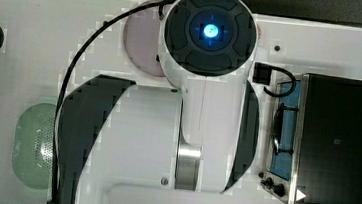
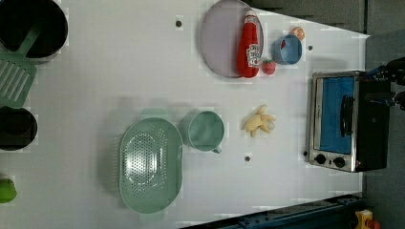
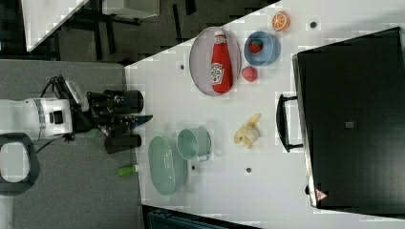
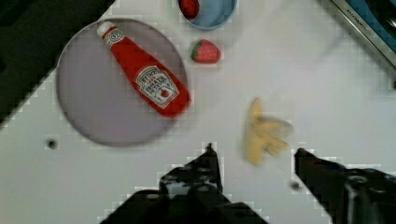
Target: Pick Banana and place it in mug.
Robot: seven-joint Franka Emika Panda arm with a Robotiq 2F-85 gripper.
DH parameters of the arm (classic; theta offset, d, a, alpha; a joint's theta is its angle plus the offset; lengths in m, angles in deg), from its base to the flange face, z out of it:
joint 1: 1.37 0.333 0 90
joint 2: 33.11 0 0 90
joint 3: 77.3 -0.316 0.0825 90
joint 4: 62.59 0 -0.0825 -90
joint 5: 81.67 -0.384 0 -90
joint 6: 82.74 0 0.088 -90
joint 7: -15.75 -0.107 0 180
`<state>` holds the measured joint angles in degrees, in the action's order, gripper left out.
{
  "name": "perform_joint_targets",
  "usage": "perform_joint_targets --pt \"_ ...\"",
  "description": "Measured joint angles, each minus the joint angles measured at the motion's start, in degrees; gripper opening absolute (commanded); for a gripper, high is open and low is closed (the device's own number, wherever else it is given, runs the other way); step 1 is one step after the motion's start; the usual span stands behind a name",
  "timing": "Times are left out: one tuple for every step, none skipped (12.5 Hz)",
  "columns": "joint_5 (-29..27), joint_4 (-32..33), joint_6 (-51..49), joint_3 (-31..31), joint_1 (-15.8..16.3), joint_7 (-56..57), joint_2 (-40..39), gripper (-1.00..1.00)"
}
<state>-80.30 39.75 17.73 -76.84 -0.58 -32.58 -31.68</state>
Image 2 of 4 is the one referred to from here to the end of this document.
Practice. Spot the yellow red toy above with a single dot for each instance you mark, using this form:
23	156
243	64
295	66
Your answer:
366	221

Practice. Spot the green perforated colander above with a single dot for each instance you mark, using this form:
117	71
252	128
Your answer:
150	168

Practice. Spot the silver black toaster oven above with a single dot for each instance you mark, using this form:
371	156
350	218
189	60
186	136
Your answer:
349	124

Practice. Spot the grey round plate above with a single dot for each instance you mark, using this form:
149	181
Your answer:
221	31

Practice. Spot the blue metal frame rail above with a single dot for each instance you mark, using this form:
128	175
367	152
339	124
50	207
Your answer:
329	213

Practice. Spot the green mug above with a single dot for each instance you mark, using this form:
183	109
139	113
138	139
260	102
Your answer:
203	131

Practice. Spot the green slotted spatula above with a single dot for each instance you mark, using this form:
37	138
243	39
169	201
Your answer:
18	72

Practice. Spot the green plush toy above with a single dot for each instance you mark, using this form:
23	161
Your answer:
7	190

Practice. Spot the red plush ketchup bottle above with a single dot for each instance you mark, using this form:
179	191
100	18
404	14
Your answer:
248	56

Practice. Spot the small black pot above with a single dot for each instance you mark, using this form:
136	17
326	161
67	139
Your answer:
18	128

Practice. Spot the blue bowl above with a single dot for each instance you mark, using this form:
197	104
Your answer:
290	54

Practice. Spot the red plush strawberry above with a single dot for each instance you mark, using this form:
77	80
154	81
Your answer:
269	66

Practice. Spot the orange slice toy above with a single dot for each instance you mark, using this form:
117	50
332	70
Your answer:
298	32

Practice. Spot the large black pot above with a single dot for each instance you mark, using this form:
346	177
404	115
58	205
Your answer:
46	17

